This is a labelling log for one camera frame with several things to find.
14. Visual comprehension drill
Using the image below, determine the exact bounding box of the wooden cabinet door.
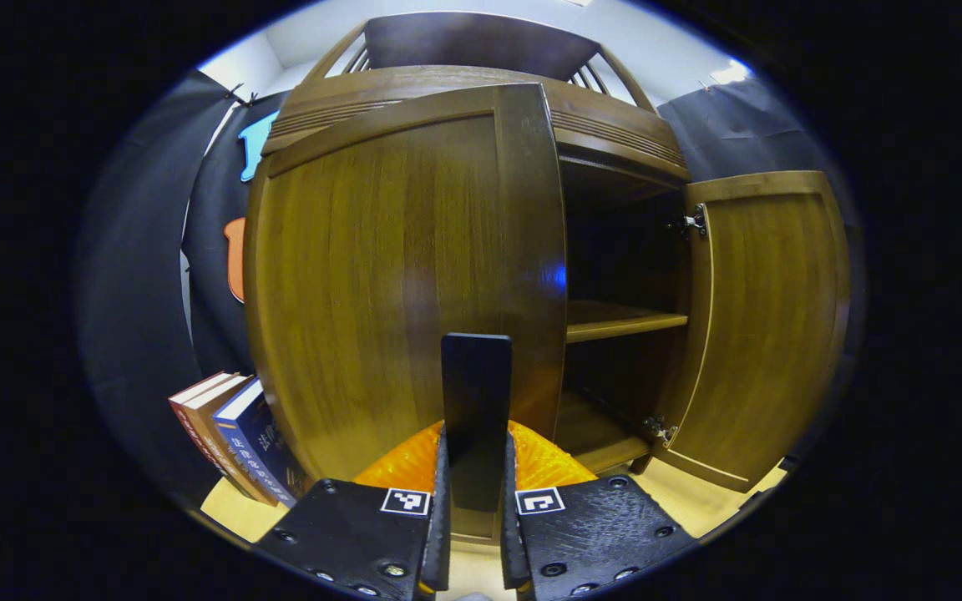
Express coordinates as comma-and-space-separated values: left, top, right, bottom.
652, 170, 852, 493
245, 82, 570, 535

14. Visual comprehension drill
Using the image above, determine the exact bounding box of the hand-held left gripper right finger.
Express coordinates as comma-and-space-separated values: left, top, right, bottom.
499, 420, 699, 600

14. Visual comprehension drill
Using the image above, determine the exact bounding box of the wooden inner cabinet shelf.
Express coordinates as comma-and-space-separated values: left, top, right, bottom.
566, 300, 689, 345

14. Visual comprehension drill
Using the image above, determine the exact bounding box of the black backdrop cloth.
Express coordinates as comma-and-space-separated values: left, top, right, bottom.
76, 71, 853, 502

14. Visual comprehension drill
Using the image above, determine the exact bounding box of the black door handle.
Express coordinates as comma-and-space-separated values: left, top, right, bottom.
441, 333, 514, 512

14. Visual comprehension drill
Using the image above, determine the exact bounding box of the wooden double-door shoe cabinet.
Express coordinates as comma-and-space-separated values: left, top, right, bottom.
245, 12, 852, 543

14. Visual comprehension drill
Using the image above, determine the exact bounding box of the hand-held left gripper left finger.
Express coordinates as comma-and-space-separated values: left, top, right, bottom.
254, 422, 451, 600

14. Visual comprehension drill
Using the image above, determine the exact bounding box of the blue book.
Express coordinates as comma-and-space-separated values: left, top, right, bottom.
212, 380, 311, 508

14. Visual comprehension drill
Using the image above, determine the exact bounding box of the wooden cabinet drawer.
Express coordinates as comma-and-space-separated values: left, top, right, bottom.
262, 65, 691, 180

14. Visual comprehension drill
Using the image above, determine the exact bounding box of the red spine book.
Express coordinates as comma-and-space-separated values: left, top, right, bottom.
168, 372, 277, 506

